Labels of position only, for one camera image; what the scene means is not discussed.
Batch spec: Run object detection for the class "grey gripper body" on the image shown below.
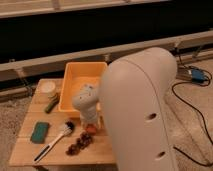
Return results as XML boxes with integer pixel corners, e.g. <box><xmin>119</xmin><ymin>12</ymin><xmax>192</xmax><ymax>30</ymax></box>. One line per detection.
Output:
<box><xmin>80</xmin><ymin>111</ymin><xmax>100</xmax><ymax>129</ymax></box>

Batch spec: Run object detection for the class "blue power box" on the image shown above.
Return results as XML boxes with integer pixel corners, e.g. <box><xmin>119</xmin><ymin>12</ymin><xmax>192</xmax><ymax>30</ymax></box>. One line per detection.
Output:
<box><xmin>190</xmin><ymin>69</ymin><xmax>205</xmax><ymax>83</ymax></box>

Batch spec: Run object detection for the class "green sponge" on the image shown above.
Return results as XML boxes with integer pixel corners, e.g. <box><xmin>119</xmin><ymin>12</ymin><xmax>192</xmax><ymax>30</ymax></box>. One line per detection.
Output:
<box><xmin>30</xmin><ymin>122</ymin><xmax>49</xmax><ymax>144</ymax></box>

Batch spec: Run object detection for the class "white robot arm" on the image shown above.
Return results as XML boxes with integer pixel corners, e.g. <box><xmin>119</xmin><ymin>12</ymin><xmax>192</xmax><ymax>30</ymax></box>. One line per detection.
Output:
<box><xmin>72</xmin><ymin>47</ymin><xmax>178</xmax><ymax>171</ymax></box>

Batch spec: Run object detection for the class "white round bowl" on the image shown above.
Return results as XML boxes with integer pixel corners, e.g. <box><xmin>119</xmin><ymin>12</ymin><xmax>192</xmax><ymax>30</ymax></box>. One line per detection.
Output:
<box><xmin>40</xmin><ymin>81</ymin><xmax>56</xmax><ymax>94</ymax></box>

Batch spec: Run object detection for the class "green cucumber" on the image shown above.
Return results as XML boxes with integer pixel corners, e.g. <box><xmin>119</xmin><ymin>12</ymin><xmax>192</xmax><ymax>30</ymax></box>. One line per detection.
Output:
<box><xmin>44</xmin><ymin>99</ymin><xmax>59</xmax><ymax>114</ymax></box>

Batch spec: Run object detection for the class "red apple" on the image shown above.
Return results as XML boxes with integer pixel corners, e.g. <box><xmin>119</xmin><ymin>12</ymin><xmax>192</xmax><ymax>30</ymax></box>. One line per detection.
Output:
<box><xmin>85</xmin><ymin>124</ymin><xmax>97</xmax><ymax>135</ymax></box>

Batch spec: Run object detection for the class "yellow plastic bin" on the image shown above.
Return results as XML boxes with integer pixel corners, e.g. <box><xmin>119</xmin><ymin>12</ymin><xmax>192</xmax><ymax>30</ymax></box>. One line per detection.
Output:
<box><xmin>58</xmin><ymin>62</ymin><xmax>107</xmax><ymax>118</ymax></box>

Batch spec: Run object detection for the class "dark grape bunch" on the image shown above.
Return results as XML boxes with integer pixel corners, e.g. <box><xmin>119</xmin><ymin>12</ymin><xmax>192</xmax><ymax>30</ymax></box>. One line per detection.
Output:
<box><xmin>66</xmin><ymin>132</ymin><xmax>93</xmax><ymax>156</ymax></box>

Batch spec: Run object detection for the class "black cable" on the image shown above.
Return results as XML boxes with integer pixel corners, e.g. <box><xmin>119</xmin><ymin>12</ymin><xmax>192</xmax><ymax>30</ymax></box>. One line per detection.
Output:
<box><xmin>171</xmin><ymin>64</ymin><xmax>213</xmax><ymax>167</ymax></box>

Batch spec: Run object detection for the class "white dish brush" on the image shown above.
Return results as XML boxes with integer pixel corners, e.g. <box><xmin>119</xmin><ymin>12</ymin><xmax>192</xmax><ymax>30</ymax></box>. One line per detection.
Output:
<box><xmin>34</xmin><ymin>121</ymin><xmax>75</xmax><ymax>163</ymax></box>

